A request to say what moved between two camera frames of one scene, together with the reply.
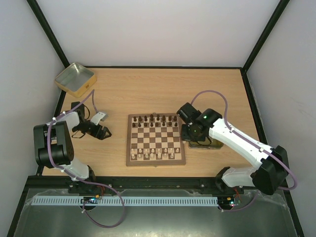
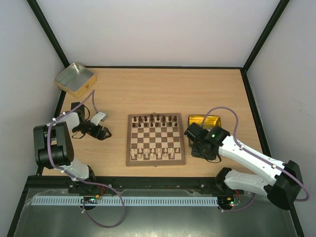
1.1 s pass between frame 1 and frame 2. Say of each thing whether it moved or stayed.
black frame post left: stayed
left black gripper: stayed
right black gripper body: moved
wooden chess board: stayed
